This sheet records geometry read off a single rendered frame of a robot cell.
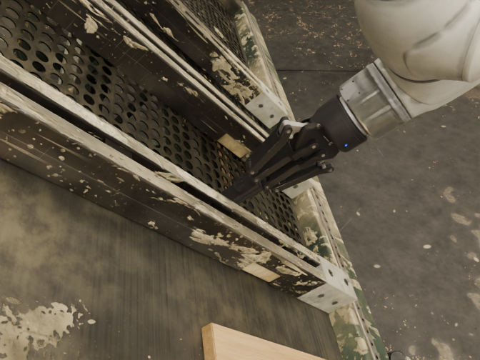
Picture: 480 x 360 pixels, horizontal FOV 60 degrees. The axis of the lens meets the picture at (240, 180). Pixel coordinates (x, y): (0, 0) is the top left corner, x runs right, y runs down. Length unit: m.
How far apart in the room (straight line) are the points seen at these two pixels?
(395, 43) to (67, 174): 0.36
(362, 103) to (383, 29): 0.17
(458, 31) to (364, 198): 1.96
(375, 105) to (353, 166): 1.93
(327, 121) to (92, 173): 0.30
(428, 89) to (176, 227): 0.36
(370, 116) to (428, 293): 1.61
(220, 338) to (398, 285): 1.57
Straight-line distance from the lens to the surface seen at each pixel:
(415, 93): 0.53
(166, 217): 0.55
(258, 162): 0.59
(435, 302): 2.09
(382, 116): 0.55
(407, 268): 2.13
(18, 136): 0.47
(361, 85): 0.55
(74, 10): 0.73
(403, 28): 0.38
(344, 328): 0.91
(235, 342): 0.58
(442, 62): 0.41
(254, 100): 1.19
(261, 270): 0.71
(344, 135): 0.56
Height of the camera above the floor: 1.72
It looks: 48 degrees down
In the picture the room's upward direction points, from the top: straight up
